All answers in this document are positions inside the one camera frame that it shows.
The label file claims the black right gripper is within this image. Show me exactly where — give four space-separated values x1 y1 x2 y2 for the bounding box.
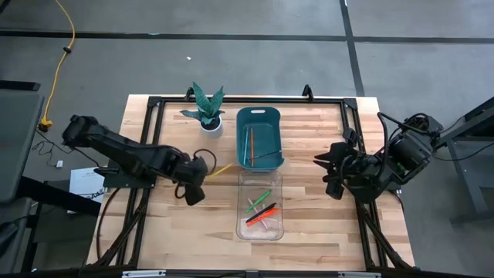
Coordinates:
313 126 372 201

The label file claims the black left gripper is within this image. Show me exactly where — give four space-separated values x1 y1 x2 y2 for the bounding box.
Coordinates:
175 154 210 207

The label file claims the yellow pencil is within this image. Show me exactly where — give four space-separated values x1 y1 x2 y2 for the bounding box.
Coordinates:
208 163 235 179

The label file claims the light green pencil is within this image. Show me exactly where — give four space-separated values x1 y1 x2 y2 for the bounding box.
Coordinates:
242 127 250 165

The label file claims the pink pen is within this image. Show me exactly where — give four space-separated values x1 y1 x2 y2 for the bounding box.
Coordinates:
247 197 269 230

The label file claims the green pen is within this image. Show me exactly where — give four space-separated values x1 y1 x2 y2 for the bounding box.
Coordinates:
245 189 272 214

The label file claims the black pen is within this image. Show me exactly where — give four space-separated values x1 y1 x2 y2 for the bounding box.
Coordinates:
245 202 278 224

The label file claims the red pen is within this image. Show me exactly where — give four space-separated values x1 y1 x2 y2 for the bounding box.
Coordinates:
246 208 279 228

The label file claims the snake plant in white pot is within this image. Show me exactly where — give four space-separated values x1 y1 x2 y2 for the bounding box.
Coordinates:
179 80 227 139

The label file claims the clear plastic bin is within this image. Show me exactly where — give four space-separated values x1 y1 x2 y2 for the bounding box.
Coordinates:
235 169 286 242

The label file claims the teal plastic bin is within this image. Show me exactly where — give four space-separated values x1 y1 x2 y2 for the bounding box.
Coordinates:
235 106 286 172

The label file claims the white paper sheet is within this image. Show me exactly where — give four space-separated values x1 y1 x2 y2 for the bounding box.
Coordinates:
69 166 109 205

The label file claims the dark metal desk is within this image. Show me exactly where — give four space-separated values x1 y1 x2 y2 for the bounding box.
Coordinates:
425 96 494 225

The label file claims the black slanted beam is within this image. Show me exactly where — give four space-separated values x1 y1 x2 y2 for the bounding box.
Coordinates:
17 176 102 217

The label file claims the grey flat furniture top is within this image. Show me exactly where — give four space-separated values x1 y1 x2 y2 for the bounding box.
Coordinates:
0 89 46 205

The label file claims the black bar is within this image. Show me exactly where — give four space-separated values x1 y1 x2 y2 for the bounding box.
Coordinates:
0 80 42 93

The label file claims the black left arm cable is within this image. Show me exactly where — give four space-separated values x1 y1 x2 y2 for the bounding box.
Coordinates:
174 147 218 200

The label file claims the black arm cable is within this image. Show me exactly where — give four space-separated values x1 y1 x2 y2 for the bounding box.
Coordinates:
174 147 218 200
376 110 443 186

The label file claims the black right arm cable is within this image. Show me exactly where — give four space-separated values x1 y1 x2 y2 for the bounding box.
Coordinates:
376 110 443 186

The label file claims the black metal table frame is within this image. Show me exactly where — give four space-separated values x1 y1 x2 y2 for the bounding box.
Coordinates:
87 83 416 272

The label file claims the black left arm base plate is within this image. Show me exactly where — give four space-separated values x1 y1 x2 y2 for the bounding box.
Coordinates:
94 168 157 190

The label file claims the silver metal bracket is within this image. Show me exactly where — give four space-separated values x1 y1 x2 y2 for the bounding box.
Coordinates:
122 270 167 278
338 271 381 278

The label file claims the dark cable under table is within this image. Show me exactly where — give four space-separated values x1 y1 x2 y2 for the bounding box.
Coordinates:
95 187 121 262

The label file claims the yellow extension cable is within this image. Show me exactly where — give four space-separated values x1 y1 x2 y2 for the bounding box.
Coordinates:
37 0 76 132

